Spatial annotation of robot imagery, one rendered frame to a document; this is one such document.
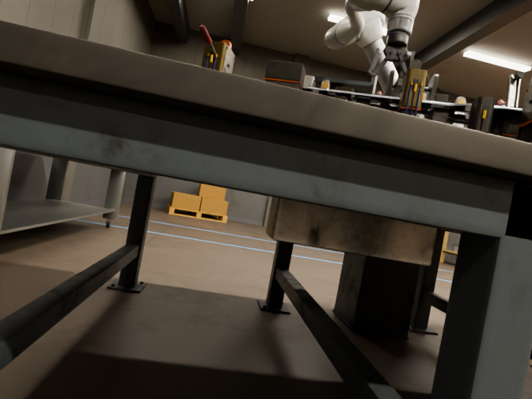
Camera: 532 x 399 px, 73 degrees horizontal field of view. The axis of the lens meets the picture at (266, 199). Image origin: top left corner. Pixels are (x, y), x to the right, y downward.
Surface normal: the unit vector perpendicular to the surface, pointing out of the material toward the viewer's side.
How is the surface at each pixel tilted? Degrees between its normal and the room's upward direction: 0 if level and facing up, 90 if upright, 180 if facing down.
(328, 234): 90
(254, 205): 90
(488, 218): 90
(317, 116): 90
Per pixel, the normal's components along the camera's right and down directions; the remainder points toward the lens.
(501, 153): 0.14, 0.03
